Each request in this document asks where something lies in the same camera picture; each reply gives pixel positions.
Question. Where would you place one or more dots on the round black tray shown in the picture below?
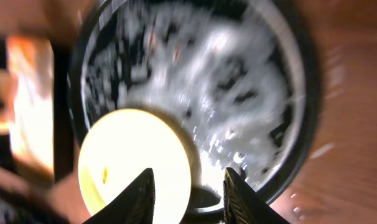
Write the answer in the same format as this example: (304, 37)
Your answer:
(239, 79)

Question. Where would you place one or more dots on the rectangular soapy black tray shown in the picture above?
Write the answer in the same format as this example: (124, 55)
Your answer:
(36, 139)

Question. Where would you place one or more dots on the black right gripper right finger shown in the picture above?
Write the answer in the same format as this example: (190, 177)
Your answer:
(243, 206)

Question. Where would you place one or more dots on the yellow plate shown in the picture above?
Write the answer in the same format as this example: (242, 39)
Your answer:
(118, 147)

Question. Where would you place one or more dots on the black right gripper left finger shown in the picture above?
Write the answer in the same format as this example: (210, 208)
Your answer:
(134, 205)

